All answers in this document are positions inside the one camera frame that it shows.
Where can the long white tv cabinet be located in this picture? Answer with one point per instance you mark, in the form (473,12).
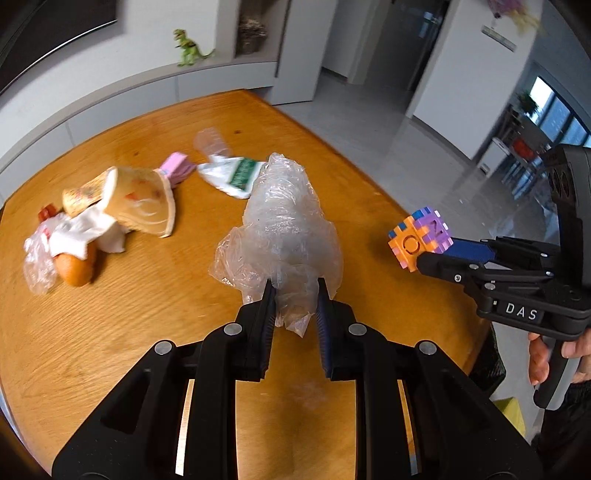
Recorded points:
(100,111)

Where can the orange purple puzzle cube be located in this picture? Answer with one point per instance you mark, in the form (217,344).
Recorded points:
(423,231)

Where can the black television screen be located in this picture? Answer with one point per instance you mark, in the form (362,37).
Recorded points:
(32,30)

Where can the orange fruit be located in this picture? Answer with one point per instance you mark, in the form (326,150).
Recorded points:
(74,271)

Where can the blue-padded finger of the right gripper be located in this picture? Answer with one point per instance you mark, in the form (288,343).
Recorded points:
(471,251)

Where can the yellow cloth on floor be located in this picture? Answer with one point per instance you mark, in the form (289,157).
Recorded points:
(511,409)

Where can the green dinosaur toy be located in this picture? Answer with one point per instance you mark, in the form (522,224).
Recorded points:
(190,51)

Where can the potted green plant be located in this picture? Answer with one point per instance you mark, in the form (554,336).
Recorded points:
(527,104)

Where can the white small appliance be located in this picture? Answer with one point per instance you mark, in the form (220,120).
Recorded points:
(494,155)

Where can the pink toy car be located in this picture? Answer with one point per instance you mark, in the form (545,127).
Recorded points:
(177,168)

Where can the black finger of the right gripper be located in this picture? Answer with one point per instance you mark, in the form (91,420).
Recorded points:
(454,270)

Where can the person's right hand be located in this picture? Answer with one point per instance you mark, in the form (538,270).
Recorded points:
(580,350)

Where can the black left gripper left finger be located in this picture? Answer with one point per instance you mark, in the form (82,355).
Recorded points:
(173,413)

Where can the dried plant decoration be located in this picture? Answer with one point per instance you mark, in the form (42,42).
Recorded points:
(251,35)

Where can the white green printed plastic bag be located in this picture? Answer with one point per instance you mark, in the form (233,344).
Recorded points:
(231,175)

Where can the small clear pink plastic bag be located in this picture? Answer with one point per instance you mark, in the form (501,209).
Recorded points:
(38,268)

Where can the clear measuring cup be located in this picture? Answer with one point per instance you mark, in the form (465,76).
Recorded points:
(210,143)

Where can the paper instant noodle cup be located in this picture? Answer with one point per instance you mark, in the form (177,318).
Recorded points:
(140,199)

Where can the small red object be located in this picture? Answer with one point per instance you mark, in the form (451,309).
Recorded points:
(47,212)

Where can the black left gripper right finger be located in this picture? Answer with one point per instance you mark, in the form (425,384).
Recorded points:
(418,415)

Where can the white cloth sock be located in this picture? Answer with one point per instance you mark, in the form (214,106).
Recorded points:
(73,236)

